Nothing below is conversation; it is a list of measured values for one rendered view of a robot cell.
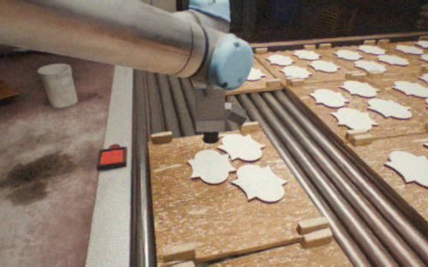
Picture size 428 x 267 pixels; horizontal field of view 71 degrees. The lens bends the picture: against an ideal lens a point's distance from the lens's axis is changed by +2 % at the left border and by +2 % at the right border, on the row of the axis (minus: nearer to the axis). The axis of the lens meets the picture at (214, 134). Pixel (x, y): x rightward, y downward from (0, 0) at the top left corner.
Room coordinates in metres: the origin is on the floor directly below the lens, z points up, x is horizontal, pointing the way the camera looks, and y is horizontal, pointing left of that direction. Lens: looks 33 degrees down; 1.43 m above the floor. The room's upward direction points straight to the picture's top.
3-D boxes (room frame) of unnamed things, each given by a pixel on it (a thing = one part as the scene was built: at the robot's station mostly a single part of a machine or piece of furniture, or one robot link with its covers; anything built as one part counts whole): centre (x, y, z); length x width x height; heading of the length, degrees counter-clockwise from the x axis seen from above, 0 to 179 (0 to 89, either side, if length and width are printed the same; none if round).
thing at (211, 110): (0.60, -0.01, 1.13); 0.12 x 0.09 x 0.16; 89
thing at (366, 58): (1.44, -0.76, 0.94); 0.41 x 0.35 x 0.04; 13
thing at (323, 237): (0.37, -0.20, 0.95); 0.06 x 0.02 x 0.03; 105
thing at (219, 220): (0.56, -0.02, 0.93); 0.41 x 0.35 x 0.02; 13
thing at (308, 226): (0.40, -0.19, 0.95); 0.06 x 0.02 x 0.03; 103
